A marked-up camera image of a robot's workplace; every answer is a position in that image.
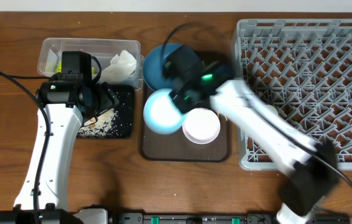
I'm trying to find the dark blue plate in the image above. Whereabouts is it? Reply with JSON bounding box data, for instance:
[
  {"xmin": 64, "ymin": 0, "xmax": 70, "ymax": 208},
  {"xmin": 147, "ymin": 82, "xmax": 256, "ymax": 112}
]
[{"xmin": 141, "ymin": 42, "xmax": 202, "ymax": 94}]

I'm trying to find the clear plastic waste bin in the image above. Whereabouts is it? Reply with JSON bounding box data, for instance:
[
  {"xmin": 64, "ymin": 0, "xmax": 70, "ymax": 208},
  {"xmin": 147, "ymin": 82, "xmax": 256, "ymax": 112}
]
[{"xmin": 37, "ymin": 38, "xmax": 144, "ymax": 91}]

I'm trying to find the white napkin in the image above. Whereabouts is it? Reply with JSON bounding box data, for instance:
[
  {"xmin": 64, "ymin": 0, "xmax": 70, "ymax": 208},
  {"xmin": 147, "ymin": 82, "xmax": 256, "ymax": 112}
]
[{"xmin": 100, "ymin": 50, "xmax": 137, "ymax": 85}]

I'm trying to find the grey plastic dishwasher rack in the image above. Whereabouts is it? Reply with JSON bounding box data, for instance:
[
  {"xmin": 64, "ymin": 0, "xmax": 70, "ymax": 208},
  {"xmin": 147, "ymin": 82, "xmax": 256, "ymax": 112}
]
[{"xmin": 231, "ymin": 19, "xmax": 352, "ymax": 170}]

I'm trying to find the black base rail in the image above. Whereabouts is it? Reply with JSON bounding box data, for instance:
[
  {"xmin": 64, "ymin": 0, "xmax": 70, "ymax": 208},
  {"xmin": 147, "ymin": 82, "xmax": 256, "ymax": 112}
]
[{"xmin": 110, "ymin": 212, "xmax": 351, "ymax": 224}]

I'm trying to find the light blue bowl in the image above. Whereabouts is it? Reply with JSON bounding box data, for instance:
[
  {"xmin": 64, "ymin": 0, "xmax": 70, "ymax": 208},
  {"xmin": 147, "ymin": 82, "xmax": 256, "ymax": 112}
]
[{"xmin": 143, "ymin": 88, "xmax": 185, "ymax": 134}]

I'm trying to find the black rectangular waste tray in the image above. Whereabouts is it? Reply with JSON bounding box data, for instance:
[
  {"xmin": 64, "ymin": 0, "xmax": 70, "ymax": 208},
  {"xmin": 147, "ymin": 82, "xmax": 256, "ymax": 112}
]
[{"xmin": 93, "ymin": 85, "xmax": 135, "ymax": 139}]

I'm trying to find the dark brown serving tray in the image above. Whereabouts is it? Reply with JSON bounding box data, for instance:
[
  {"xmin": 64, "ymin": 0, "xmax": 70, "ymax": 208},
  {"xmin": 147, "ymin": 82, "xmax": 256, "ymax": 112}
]
[{"xmin": 139, "ymin": 83, "xmax": 231, "ymax": 162}]

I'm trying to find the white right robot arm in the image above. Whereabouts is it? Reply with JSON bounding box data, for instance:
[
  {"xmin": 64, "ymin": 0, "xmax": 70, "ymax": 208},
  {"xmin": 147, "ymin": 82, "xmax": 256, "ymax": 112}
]
[{"xmin": 160, "ymin": 45, "xmax": 338, "ymax": 223}]

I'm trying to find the white cup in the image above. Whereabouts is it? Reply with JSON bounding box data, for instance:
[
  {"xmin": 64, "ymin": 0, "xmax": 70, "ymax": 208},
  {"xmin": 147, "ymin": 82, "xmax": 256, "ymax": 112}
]
[{"xmin": 265, "ymin": 105, "xmax": 279, "ymax": 116}]

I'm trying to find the leftover rice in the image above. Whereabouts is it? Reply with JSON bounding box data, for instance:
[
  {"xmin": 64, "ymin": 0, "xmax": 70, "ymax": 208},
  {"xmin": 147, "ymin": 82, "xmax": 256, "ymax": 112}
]
[{"xmin": 77, "ymin": 109, "xmax": 118, "ymax": 138}]

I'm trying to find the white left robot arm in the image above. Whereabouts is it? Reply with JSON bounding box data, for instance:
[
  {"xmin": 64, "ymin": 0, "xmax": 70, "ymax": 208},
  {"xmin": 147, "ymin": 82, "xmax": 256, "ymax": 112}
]
[{"xmin": 0, "ymin": 51, "xmax": 119, "ymax": 223}]

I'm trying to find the yellow green snack wrapper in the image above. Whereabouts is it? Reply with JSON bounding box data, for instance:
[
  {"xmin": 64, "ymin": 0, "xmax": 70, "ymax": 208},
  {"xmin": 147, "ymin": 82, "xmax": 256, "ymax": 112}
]
[{"xmin": 55, "ymin": 62, "xmax": 96, "ymax": 74}]

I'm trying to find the pink bowl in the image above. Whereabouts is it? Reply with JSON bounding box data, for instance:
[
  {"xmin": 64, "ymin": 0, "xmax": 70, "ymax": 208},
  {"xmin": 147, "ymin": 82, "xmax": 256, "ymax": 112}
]
[{"xmin": 182, "ymin": 108, "xmax": 221, "ymax": 144}]

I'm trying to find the left wooden chopstick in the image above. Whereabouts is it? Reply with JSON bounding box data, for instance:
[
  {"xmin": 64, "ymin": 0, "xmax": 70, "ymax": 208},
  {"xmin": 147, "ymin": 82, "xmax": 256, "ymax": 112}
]
[{"xmin": 216, "ymin": 111, "xmax": 228, "ymax": 121}]

